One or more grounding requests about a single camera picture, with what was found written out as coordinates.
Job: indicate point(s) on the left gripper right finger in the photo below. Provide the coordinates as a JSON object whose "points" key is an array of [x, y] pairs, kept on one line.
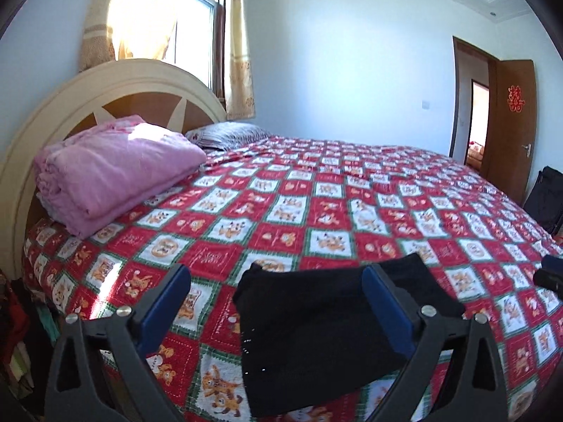
{"points": [[474, 387]]}

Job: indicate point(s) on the cream wooden headboard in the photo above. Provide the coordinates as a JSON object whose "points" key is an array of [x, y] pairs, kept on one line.
{"points": [[160, 93]]}

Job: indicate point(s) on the red patchwork bedspread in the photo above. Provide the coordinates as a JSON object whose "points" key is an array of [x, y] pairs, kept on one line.
{"points": [[292, 204]]}

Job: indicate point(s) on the black folding chair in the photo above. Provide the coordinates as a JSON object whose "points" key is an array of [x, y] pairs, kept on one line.
{"points": [[544, 204]]}

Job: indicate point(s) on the red double happiness decoration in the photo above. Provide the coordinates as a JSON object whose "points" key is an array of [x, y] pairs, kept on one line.
{"points": [[515, 100]]}

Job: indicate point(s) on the striped pillow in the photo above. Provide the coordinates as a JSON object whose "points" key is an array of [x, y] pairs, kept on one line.
{"points": [[225, 136]]}

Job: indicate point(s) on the pink folded blanket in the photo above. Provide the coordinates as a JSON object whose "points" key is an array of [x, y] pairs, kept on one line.
{"points": [[92, 177]]}

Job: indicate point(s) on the right yellow curtain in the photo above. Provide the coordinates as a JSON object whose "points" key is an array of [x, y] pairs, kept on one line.
{"points": [[238, 78]]}

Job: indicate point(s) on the black pants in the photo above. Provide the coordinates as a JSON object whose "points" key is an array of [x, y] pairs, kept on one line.
{"points": [[307, 337]]}

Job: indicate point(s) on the silver door handle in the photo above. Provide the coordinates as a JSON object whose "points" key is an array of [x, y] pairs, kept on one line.
{"points": [[528, 149]]}

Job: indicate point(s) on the brown wooden door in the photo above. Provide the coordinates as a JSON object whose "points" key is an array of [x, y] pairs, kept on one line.
{"points": [[505, 164]]}

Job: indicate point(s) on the yellow curtain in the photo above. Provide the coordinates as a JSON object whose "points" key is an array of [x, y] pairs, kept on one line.
{"points": [[238, 78], [127, 29]]}

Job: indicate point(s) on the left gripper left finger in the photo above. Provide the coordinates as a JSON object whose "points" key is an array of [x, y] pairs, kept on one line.
{"points": [[77, 389]]}

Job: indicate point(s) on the left yellow curtain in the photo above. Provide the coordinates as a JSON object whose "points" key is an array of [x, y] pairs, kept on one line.
{"points": [[127, 29]]}

